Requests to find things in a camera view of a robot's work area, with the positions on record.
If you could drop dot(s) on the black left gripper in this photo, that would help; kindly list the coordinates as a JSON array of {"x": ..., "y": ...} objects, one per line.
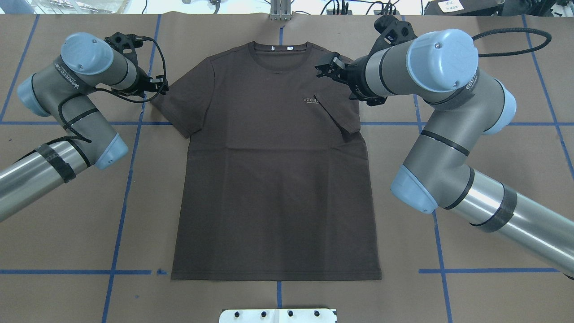
[{"x": 144, "y": 81}]

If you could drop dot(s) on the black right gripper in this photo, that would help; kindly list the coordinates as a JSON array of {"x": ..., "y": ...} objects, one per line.
[{"x": 357, "y": 76}]

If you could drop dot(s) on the dark brown t-shirt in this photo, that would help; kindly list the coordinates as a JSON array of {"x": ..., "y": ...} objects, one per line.
[{"x": 277, "y": 182}]

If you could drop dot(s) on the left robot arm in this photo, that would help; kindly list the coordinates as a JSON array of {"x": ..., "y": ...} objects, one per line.
[{"x": 86, "y": 65}]

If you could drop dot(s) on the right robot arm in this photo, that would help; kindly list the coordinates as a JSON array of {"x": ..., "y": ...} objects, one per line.
[{"x": 442, "y": 67}]

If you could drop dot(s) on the black box with white label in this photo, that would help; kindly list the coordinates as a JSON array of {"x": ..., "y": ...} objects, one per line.
[{"x": 463, "y": 7}]

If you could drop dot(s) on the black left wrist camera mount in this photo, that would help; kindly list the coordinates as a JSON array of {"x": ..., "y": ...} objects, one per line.
[{"x": 126, "y": 44}]

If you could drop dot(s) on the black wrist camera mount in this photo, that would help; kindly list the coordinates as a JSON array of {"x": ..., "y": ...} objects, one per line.
[
  {"x": 126, "y": 44},
  {"x": 394, "y": 29}
]

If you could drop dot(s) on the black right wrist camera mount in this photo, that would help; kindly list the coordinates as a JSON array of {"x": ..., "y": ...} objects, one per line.
[{"x": 394, "y": 29}]

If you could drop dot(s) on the aluminium frame post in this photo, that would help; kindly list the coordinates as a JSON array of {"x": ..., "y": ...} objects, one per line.
[{"x": 280, "y": 10}]

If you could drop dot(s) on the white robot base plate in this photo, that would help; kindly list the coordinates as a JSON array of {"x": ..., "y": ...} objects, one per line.
[{"x": 289, "y": 315}]

